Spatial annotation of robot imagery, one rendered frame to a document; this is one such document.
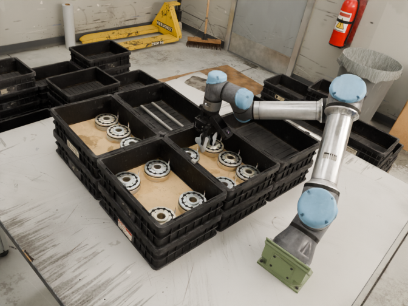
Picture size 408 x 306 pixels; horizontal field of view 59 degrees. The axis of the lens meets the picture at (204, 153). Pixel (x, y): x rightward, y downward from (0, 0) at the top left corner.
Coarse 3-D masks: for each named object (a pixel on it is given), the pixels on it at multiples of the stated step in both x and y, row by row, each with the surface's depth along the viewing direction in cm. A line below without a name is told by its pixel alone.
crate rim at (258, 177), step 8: (184, 128) 155; (192, 128) 157; (168, 136) 149; (240, 136) 157; (176, 144) 145; (248, 144) 153; (184, 152) 142; (264, 152) 150; (272, 160) 146; (200, 168) 136; (272, 168) 142; (256, 176) 136; (264, 176) 139; (240, 184) 132; (248, 184) 134; (232, 192) 128
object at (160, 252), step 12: (108, 204) 137; (120, 216) 133; (120, 228) 135; (132, 228) 125; (204, 228) 129; (132, 240) 130; (144, 240) 120; (180, 240) 122; (192, 240) 129; (204, 240) 136; (144, 252) 125; (156, 252) 117; (168, 252) 122; (180, 252) 129; (156, 264) 122
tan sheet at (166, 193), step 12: (144, 180) 140; (168, 180) 142; (180, 180) 143; (144, 192) 135; (156, 192) 136; (168, 192) 137; (180, 192) 138; (144, 204) 130; (156, 204) 131; (168, 204) 132
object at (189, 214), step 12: (144, 144) 142; (168, 144) 144; (108, 156) 133; (180, 156) 140; (108, 168) 128; (132, 204) 118; (204, 204) 121; (144, 216) 114; (180, 216) 115; (192, 216) 118; (156, 228) 111; (168, 228) 112
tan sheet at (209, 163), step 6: (198, 144) 165; (198, 150) 161; (204, 156) 158; (204, 162) 155; (210, 162) 155; (216, 162) 156; (210, 168) 152; (216, 168) 153; (216, 174) 150; (222, 174) 150; (228, 174) 151; (234, 174) 151
